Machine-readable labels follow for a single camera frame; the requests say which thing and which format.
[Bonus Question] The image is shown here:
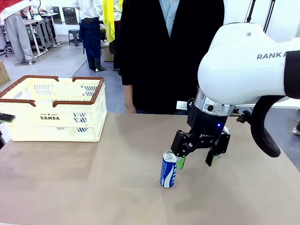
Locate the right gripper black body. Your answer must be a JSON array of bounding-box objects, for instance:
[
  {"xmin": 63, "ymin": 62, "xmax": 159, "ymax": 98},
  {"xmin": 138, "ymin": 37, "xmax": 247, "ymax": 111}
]
[{"xmin": 187, "ymin": 98, "xmax": 230, "ymax": 143}]

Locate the blue Sweat drink can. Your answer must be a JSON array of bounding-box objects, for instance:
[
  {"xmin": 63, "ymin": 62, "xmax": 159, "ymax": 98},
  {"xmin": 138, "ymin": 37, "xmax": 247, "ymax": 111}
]
[{"xmin": 159, "ymin": 150, "xmax": 178, "ymax": 189}]

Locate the person's right forearm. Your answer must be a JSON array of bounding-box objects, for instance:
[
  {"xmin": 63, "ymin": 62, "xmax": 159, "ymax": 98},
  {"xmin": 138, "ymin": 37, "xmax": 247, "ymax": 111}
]
[{"xmin": 123, "ymin": 84, "xmax": 135, "ymax": 103}]

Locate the cream plastic shopping basket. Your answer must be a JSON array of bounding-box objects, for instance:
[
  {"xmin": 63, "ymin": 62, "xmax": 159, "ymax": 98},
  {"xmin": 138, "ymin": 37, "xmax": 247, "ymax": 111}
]
[{"xmin": 0, "ymin": 75, "xmax": 108, "ymax": 143}]

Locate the person's right hand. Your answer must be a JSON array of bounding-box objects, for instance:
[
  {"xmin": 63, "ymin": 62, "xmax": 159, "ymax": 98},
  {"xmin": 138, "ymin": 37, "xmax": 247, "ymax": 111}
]
[{"xmin": 125, "ymin": 100, "xmax": 137, "ymax": 114}]

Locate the brown cardboard box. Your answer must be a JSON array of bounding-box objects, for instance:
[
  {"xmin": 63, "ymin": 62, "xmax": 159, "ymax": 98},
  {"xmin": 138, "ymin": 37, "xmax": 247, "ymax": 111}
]
[
  {"xmin": 101, "ymin": 42, "xmax": 115, "ymax": 62},
  {"xmin": 0, "ymin": 60, "xmax": 10, "ymax": 86}
]

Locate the bystander in grey trousers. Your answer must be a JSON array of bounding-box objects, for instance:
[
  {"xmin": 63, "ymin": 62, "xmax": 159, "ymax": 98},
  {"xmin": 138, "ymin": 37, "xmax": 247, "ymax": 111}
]
[{"xmin": 0, "ymin": 0, "xmax": 35, "ymax": 65}]

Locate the person in black cardigan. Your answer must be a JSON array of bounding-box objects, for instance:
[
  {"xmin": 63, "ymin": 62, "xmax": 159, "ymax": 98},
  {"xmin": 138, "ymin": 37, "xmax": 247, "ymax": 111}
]
[{"xmin": 113, "ymin": 0, "xmax": 225, "ymax": 115}]

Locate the white workshop desk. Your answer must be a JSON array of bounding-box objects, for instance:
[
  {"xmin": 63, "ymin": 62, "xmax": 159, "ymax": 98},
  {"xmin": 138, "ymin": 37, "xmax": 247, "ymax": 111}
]
[{"xmin": 22, "ymin": 13, "xmax": 62, "ymax": 58}]

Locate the grey plastic stool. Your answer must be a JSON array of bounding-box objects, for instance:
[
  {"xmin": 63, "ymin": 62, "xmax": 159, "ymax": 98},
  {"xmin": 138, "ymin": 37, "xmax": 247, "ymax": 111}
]
[{"xmin": 68, "ymin": 29, "xmax": 83, "ymax": 47}]

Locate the dark framed panel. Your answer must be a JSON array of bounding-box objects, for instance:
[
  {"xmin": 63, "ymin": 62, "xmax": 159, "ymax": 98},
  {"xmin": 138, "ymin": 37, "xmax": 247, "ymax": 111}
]
[
  {"xmin": 52, "ymin": 6, "xmax": 63, "ymax": 25},
  {"xmin": 62, "ymin": 7, "xmax": 78, "ymax": 25}
]

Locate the bystander in navy apron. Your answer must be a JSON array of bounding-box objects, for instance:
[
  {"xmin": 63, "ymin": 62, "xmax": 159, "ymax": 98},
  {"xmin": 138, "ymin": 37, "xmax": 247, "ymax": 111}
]
[{"xmin": 71, "ymin": 0, "xmax": 107, "ymax": 72}]

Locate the black tripod leg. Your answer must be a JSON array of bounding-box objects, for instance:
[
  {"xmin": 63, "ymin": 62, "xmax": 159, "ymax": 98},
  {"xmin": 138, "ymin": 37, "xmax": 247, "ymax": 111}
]
[
  {"xmin": 243, "ymin": 0, "xmax": 256, "ymax": 23},
  {"xmin": 262, "ymin": 0, "xmax": 276, "ymax": 33}
]

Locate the bystander with yellow garment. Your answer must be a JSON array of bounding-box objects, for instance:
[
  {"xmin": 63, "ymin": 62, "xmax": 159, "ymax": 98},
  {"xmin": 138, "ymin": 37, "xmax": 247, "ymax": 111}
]
[{"xmin": 102, "ymin": 0, "xmax": 122, "ymax": 71}]

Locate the brown basket handle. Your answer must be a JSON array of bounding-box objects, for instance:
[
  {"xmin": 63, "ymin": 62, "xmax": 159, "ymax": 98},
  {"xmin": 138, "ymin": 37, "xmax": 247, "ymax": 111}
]
[
  {"xmin": 52, "ymin": 76, "xmax": 105, "ymax": 108},
  {"xmin": 0, "ymin": 75, "xmax": 60, "ymax": 107}
]

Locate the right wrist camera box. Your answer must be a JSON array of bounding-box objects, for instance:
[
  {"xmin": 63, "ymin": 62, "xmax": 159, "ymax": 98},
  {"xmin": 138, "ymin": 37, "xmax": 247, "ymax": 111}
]
[{"xmin": 176, "ymin": 98, "xmax": 195, "ymax": 111}]

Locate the black corrugated cable hose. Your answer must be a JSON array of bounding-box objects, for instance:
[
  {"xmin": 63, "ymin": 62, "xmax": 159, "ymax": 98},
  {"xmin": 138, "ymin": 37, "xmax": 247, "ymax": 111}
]
[{"xmin": 236, "ymin": 50, "xmax": 300, "ymax": 158}]

